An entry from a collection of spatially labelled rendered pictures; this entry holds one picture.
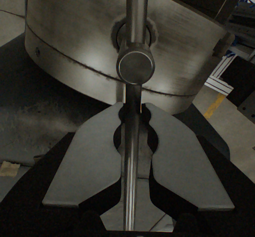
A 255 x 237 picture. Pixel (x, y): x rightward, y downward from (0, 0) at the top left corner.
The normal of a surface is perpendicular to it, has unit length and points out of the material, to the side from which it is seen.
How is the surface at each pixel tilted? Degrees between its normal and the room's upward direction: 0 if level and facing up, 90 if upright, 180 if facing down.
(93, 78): 19
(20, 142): 26
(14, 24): 0
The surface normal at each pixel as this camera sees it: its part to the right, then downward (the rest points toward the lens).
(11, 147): 0.26, 0.28
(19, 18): 0.15, 0.57
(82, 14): -0.32, 0.38
